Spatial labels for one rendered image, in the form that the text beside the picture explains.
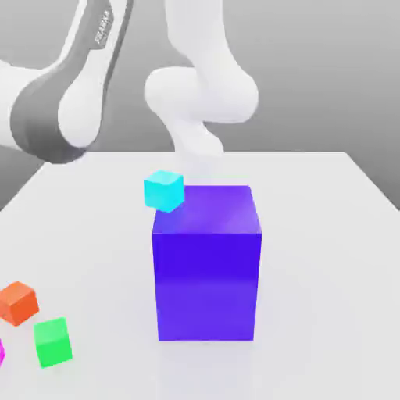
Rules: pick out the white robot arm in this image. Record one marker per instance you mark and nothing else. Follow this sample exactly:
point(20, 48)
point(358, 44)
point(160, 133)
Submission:
point(200, 93)

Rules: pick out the small cyan cube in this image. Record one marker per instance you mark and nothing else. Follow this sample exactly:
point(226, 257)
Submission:
point(162, 192)

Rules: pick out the small green cube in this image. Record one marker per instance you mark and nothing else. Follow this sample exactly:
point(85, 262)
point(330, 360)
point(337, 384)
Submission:
point(53, 343)

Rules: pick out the small orange cube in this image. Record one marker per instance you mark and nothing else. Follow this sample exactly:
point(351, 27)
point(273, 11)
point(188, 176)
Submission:
point(18, 304)

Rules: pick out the small magenta cube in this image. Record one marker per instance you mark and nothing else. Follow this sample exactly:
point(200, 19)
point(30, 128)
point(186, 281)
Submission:
point(1, 353)

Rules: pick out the large purple box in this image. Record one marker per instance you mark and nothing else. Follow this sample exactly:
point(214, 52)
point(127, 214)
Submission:
point(206, 275)

